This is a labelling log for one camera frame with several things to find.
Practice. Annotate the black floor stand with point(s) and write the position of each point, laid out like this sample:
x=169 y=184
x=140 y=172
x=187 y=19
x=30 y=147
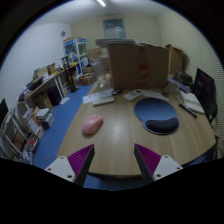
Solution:
x=71 y=78

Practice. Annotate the clear plastic container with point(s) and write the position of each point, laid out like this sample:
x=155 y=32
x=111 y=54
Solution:
x=99 y=71

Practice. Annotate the ceiling tube light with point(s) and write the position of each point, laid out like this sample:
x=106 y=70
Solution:
x=101 y=3

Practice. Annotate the small white flat device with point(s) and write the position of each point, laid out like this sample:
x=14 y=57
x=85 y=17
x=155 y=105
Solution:
x=103 y=101

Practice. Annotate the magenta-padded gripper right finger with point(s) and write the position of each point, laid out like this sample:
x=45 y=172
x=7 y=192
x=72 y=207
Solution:
x=166 y=165

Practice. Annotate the round wall clock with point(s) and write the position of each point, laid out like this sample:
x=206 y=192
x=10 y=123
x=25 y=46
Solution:
x=63 y=33

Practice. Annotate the clear plastic cup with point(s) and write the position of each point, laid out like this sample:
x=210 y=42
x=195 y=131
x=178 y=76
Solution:
x=172 y=88

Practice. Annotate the white bookshelf unit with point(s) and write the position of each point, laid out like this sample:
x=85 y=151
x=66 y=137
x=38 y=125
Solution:
x=20 y=133

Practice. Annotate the pink computer mouse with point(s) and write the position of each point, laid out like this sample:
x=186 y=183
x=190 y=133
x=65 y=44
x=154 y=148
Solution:
x=91 y=124

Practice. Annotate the black eyeglasses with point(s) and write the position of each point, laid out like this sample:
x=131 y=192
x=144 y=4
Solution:
x=116 y=92

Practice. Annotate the small open cardboard box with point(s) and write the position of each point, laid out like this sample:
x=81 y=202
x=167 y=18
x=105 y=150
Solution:
x=175 y=58

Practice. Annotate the black marker pen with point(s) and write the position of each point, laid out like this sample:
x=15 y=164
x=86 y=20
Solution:
x=187 y=110

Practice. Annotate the blue mouse pad, black wrist rest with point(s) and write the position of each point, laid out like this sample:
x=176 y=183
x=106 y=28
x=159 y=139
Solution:
x=153 y=111

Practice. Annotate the cardboard box on floor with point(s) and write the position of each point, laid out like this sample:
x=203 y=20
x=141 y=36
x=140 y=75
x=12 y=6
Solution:
x=87 y=80

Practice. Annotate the white book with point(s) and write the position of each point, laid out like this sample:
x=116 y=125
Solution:
x=193 y=101

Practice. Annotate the wooden side desk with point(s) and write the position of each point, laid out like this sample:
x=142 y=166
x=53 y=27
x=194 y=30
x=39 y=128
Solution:
x=43 y=85

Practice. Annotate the black office chair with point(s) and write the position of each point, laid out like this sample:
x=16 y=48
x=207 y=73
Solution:
x=203 y=88

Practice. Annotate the frosted glass door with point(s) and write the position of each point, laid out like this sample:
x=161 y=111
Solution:
x=114 y=28

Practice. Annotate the blue white glass-door cabinet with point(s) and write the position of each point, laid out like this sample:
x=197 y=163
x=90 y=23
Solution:
x=76 y=53

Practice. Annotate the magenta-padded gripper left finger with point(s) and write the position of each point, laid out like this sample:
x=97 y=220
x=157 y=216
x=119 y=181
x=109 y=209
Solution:
x=61 y=165

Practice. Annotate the flat blue box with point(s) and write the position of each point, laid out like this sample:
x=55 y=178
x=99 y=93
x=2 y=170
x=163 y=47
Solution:
x=178 y=84

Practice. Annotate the black monitor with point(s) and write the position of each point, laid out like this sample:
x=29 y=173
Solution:
x=3 y=111

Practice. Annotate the tall brown cardboard box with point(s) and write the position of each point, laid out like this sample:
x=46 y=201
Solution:
x=95 y=54

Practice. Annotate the large brown cardboard box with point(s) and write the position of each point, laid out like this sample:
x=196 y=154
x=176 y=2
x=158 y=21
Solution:
x=128 y=66

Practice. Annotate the white paper sheet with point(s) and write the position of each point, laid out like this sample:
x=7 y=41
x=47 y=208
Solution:
x=155 y=95
x=96 y=95

